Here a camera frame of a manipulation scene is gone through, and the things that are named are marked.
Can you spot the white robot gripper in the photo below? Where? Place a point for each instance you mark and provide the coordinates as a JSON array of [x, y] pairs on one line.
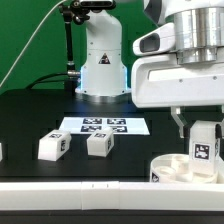
[[157, 80]]

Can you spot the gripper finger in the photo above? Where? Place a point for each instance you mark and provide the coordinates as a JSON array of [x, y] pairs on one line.
[[219, 133]]

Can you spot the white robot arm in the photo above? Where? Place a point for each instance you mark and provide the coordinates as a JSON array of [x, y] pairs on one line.
[[181, 63]]

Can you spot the white marker sheet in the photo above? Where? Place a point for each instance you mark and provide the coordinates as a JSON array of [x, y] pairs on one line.
[[87, 125]]

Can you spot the white L-shaped fence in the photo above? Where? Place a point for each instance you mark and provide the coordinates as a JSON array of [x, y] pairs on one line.
[[110, 195]]

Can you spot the white block at left edge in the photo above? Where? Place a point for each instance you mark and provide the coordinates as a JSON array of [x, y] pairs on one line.
[[1, 153]]

